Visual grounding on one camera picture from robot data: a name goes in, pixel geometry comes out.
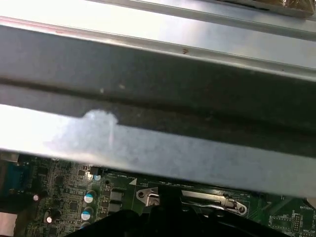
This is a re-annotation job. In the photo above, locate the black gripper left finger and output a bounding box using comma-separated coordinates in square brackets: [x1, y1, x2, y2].
[59, 193, 170, 237]

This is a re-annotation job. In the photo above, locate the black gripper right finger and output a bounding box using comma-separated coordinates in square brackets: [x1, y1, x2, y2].
[169, 193, 316, 237]

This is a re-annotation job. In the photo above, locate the thin metal locking lever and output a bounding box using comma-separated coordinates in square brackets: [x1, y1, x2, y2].
[182, 201, 237, 213]

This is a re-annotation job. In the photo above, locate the CPU socket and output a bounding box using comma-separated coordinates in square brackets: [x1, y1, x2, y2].
[135, 186, 248, 219]

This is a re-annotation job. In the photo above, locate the teal capped capacitor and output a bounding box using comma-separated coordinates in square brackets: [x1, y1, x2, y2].
[80, 207, 95, 222]
[83, 190, 96, 204]

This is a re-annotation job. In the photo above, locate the green motherboard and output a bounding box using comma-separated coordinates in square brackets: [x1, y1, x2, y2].
[0, 152, 316, 237]

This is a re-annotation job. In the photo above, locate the open black PC case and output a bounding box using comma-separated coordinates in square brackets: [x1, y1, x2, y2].
[0, 0, 316, 198]

